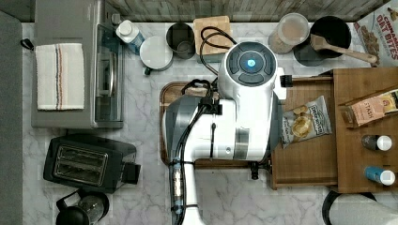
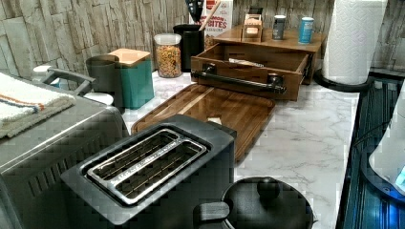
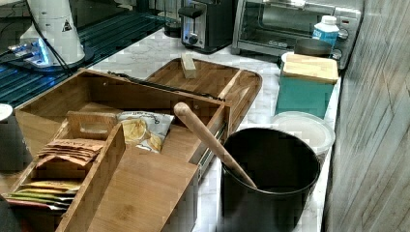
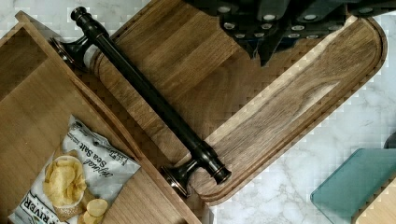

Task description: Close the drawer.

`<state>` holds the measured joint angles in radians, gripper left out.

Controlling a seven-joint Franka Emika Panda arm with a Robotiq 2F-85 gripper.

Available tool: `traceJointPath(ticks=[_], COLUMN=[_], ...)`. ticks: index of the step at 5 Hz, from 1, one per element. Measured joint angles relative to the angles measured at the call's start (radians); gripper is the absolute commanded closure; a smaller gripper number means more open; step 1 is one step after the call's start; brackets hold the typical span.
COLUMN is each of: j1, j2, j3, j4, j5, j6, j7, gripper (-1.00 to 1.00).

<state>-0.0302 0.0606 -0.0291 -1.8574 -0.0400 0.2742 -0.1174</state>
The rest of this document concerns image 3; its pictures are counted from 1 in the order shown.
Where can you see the wooden organizer drawer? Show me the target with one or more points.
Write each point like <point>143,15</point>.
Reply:
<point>129,189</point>

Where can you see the brown tea bag packets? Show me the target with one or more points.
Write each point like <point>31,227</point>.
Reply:
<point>78,150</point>

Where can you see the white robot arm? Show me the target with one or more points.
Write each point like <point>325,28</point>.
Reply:
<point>53,33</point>

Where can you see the wooden organizer box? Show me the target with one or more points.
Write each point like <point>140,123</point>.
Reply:
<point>89,91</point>

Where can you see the chip snack bag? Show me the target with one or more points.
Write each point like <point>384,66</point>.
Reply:
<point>146,130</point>

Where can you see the wooden spoon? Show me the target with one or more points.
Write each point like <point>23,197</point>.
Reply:
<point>184,113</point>

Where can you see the wooden serving tray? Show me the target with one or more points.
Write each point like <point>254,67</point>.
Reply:
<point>237,87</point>

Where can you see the black toaster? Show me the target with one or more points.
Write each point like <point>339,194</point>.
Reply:
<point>207,25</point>

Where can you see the teal canister with wooden lid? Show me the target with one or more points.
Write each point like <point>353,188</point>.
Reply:
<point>306,83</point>

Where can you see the silver toaster oven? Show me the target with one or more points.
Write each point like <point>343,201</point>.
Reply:
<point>273,26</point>

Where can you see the clear lidded plastic container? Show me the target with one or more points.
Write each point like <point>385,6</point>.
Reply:
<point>317,133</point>

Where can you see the white blue bottle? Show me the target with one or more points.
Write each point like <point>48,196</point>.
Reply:
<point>326,30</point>

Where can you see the green yellow tea packets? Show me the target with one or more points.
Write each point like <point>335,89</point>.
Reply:
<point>53,195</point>

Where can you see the small wooden block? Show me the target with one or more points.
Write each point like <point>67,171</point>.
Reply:
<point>188,66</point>

